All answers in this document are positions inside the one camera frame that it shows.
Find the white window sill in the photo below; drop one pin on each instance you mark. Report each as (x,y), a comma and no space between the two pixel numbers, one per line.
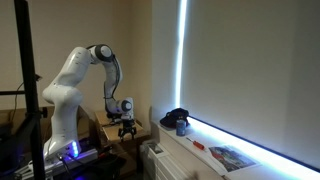
(200,138)

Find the white roller window blind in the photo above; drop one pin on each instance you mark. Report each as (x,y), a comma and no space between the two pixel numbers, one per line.
(250,66)

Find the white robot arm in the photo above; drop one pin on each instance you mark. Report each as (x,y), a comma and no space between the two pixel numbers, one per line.
(63,100)

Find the blue can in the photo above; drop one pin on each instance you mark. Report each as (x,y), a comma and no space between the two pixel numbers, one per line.
(181,128)

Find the white slatted radiator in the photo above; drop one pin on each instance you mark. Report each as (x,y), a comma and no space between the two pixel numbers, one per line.
(166,166)

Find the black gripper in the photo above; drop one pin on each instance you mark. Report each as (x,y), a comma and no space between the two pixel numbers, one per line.
(128,124)

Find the navy cap with yellow logo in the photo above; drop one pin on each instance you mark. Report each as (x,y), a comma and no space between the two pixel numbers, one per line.
(173,116)

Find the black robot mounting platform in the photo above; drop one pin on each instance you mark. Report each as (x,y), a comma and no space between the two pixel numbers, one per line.
(83,156)

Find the light wooden nightstand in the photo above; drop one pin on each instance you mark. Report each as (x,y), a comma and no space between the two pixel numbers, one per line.
(103,117)

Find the colourful magazine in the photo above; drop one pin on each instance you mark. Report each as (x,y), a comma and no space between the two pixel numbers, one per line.
(233,158)

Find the black metal stand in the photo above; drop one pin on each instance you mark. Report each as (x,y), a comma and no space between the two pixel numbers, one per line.
(26,50)

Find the wooden board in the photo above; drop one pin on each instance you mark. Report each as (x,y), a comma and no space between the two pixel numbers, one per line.
(113,133)

